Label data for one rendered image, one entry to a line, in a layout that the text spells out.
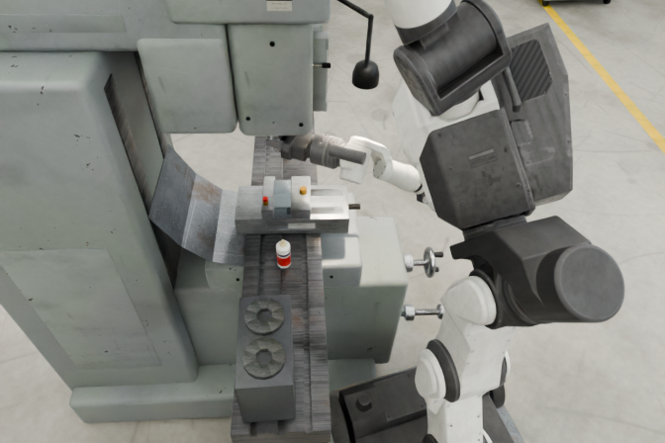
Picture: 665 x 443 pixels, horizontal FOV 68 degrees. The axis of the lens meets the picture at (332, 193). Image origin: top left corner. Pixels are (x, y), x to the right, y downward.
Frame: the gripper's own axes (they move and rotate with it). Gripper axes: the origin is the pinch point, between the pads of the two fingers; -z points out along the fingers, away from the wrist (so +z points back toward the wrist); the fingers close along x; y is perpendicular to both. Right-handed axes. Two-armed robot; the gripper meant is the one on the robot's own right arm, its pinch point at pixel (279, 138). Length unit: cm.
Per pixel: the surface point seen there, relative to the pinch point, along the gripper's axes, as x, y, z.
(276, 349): 53, 11, 24
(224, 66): 15.1, -29.9, -4.5
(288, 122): 7.8, -13.1, 7.0
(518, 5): -430, 125, 52
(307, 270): 17.8, 31.9, 15.6
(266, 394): 61, 15, 26
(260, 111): 10.6, -16.6, 1.0
